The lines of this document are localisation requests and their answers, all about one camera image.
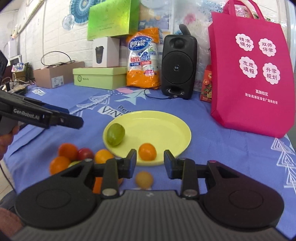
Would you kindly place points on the orange tangerine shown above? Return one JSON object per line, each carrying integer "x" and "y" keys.
{"x": 59, "y": 164}
{"x": 102, "y": 156}
{"x": 147, "y": 152}
{"x": 69, "y": 151}

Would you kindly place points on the red tomato juice carton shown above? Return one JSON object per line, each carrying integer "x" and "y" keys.
{"x": 206, "y": 90}

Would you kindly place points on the person's left hand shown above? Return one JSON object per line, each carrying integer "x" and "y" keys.
{"x": 6, "y": 140}

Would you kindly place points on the small blue paper fan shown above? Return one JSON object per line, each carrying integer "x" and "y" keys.
{"x": 68, "y": 22}

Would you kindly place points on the bright green gift box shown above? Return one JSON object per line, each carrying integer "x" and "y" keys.
{"x": 113, "y": 19}

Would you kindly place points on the pink tote bag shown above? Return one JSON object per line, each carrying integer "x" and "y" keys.
{"x": 253, "y": 87}

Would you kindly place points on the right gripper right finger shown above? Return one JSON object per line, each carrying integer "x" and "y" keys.
{"x": 185, "y": 170}

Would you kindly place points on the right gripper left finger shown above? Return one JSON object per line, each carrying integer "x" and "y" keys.
{"x": 113, "y": 170}

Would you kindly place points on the yellow plastic plate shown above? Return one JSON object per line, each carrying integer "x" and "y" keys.
{"x": 163, "y": 130}

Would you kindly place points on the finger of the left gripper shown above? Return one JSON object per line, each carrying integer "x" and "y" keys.
{"x": 62, "y": 117}

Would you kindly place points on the black speaker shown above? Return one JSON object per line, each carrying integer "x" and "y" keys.
{"x": 179, "y": 64}

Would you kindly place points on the light green shoe box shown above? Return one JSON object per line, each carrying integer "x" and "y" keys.
{"x": 103, "y": 78}

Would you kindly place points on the blue paper fan decoration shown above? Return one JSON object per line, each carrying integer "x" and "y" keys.
{"x": 80, "y": 9}

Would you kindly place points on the small yellow fruit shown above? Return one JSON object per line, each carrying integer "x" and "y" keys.
{"x": 144, "y": 180}

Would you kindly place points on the green lime fruit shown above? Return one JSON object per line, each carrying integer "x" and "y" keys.
{"x": 115, "y": 134}

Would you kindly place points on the brown cardboard box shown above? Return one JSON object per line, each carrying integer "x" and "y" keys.
{"x": 54, "y": 77}

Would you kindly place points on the white coffee cup box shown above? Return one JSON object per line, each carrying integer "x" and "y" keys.
{"x": 105, "y": 52}

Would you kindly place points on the blue printed tablecloth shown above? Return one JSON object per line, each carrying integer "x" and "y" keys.
{"x": 268, "y": 160}

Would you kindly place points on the orange paper cup pack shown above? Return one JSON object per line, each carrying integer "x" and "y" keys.
{"x": 143, "y": 59}

